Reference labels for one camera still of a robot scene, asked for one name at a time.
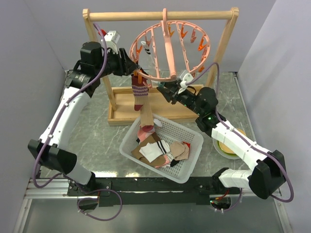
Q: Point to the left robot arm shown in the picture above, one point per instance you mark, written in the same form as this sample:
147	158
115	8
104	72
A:
50	150

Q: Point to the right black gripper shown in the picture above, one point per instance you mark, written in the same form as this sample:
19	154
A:
169	95

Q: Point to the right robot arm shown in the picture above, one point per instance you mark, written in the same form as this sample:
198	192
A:
265	173

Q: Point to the wooden hanger rack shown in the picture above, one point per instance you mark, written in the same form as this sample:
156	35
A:
119	107

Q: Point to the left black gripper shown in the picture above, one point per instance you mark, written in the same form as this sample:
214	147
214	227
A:
129	65

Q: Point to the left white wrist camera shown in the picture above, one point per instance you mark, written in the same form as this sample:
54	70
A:
111	39

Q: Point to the yellow bowl on plate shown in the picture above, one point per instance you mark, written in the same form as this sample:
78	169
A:
224	150

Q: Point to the aluminium frame rail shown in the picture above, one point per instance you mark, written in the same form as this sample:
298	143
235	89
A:
261	186

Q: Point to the pile of socks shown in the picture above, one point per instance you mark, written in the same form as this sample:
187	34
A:
179	150

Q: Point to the beige purple striped sock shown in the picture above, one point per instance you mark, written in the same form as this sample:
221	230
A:
140	90

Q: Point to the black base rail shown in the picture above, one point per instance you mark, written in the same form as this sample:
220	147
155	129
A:
106	198

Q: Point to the pink round clip hanger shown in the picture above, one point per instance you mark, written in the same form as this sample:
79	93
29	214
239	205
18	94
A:
169	28

